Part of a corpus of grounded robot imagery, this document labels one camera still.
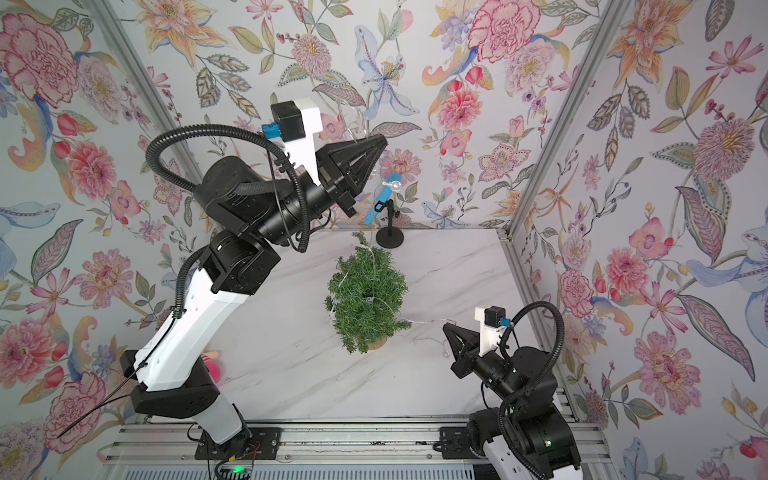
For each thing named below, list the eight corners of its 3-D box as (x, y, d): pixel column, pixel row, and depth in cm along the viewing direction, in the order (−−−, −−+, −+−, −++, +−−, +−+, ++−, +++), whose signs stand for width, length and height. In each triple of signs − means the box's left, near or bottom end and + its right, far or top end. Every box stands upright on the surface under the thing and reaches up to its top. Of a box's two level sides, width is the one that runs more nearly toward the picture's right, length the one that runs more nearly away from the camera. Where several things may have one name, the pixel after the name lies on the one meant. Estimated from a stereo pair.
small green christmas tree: (355, 378, 86) (344, 323, 60) (325, 320, 98) (306, 253, 72) (406, 349, 92) (416, 287, 66) (373, 297, 104) (370, 228, 78)
